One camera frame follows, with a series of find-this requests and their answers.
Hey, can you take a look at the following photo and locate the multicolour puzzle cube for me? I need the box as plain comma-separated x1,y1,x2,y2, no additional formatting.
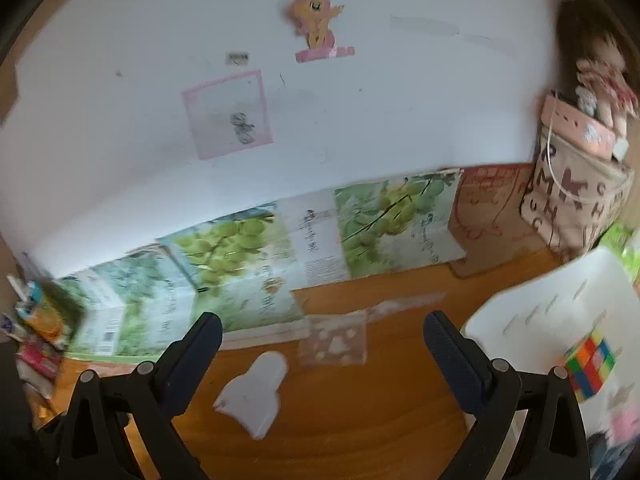
559,328,616,403

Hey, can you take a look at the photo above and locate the orange pony wall sticker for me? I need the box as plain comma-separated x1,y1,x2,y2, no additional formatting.
288,0,356,64

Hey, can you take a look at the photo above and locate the pink hair roller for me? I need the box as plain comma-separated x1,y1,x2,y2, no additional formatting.
608,406,639,446

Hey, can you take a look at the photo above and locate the brown cardboard piece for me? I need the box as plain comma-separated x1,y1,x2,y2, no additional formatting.
449,162,564,281

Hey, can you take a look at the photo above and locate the green grape cardboard panel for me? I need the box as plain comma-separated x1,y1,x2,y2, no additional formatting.
60,169,464,362

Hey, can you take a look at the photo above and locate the pink framed wall sticker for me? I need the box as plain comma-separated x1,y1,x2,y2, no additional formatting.
182,70,272,160

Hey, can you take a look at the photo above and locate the orange juice carton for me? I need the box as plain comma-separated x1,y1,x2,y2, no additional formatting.
15,282,74,351

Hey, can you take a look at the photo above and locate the letter print fabric bag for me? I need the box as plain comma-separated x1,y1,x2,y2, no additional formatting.
520,126,634,261

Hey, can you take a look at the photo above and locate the brown haired rag doll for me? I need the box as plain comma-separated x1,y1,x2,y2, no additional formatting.
556,0,639,139

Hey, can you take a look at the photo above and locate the pink snack packet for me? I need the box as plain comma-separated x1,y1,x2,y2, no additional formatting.
17,342,63,382

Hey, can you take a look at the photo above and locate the blue dental floss box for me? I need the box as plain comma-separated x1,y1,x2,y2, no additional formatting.
587,432,636,480

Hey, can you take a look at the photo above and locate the pink pencil case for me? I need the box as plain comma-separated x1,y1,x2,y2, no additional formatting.
541,93,616,160

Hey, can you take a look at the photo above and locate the white spatula-shaped scraper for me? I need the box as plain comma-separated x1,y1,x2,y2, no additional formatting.
214,351,288,440

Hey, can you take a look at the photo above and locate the white plastic storage tray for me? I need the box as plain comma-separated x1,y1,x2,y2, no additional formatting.
461,248,639,479

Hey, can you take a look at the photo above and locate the green tissue pack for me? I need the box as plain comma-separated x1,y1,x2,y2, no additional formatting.
600,221,640,286

